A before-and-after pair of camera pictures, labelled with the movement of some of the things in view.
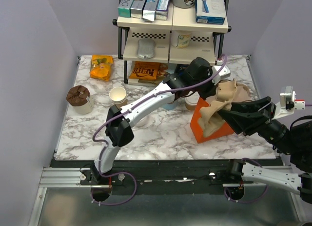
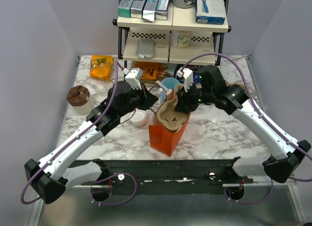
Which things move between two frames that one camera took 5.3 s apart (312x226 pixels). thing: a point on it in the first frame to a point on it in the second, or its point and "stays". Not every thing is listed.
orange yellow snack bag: [101, 67] stays
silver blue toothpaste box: [149, 9] stays
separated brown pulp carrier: [209, 119] to [168, 117]
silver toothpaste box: [136, 8] stays
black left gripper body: [205, 90] to [134, 101]
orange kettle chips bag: [144, 70] stays
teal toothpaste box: [124, 7] stays
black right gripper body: [274, 132] to [193, 96]
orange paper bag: [196, 128] to [161, 140]
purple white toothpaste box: [162, 9] stays
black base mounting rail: [160, 176] stays
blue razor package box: [209, 8] stays
